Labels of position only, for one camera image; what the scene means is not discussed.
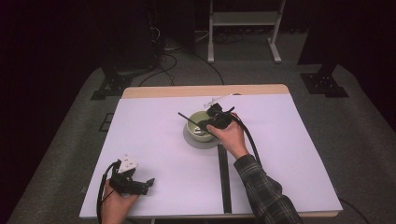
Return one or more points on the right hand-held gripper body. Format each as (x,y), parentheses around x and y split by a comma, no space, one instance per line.
(221,119)

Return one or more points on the white metal stand frame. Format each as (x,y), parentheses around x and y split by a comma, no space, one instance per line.
(243,18)

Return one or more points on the dark floor hatch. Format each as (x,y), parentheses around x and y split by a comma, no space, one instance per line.
(106,122)

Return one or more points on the dark equipment cabinet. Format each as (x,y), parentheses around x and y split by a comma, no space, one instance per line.
(134,34)

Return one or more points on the black stand base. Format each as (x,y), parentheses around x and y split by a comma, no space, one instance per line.
(323,85)
(109,88)

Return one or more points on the white table mat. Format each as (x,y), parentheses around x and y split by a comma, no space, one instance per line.
(162,140)

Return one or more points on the person's right hand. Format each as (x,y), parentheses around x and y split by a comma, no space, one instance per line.
(232,140)

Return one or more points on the person's left hand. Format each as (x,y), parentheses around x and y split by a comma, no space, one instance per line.
(113,207)

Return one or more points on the grey round coaster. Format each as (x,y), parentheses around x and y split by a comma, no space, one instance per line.
(190,141)

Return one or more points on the pale green bowl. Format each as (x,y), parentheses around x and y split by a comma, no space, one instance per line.
(194,119)

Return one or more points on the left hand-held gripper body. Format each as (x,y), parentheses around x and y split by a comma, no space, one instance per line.
(124,182)

